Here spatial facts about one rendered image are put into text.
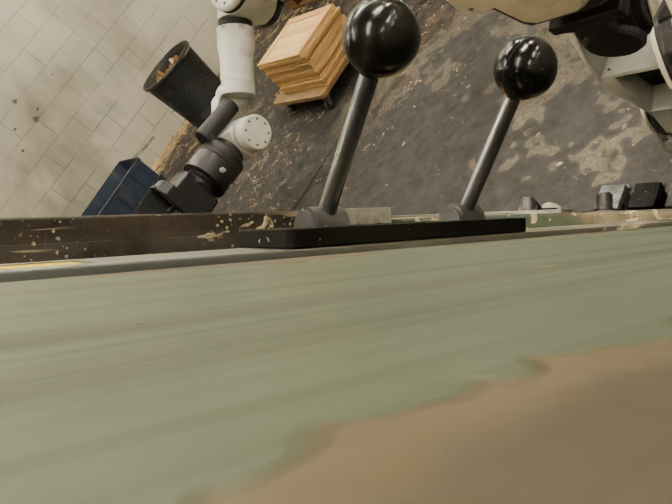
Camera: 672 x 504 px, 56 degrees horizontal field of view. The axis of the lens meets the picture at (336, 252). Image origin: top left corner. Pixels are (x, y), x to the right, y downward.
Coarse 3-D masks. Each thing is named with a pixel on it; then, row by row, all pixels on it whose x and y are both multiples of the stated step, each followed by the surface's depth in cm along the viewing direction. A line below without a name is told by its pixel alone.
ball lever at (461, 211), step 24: (504, 48) 37; (528, 48) 36; (552, 48) 37; (504, 72) 37; (528, 72) 36; (552, 72) 37; (528, 96) 38; (504, 120) 39; (480, 168) 41; (480, 192) 41; (456, 216) 41; (480, 216) 42
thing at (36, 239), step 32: (0, 224) 82; (32, 224) 85; (64, 224) 88; (96, 224) 90; (128, 224) 93; (160, 224) 96; (192, 224) 100; (224, 224) 104; (256, 224) 108; (288, 224) 112; (352, 224) 121; (0, 256) 82; (32, 256) 85; (64, 256) 88; (96, 256) 90
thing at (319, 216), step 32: (384, 0) 29; (352, 32) 29; (384, 32) 29; (416, 32) 29; (352, 64) 30; (384, 64) 29; (352, 96) 32; (352, 128) 32; (352, 160) 33; (320, 224) 33
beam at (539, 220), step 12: (492, 216) 110; (504, 216) 108; (516, 216) 106; (528, 216) 104; (540, 216) 102; (552, 216) 101; (564, 216) 99; (576, 216) 97; (588, 216) 96; (600, 216) 94; (612, 216) 93; (624, 216) 92; (636, 216) 90; (648, 216) 89; (660, 216) 88
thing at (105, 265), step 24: (408, 240) 36; (432, 240) 37; (456, 240) 38; (480, 240) 40; (0, 264) 27; (24, 264) 27; (72, 264) 25; (96, 264) 25; (120, 264) 25; (144, 264) 26; (168, 264) 27; (192, 264) 27; (216, 264) 28
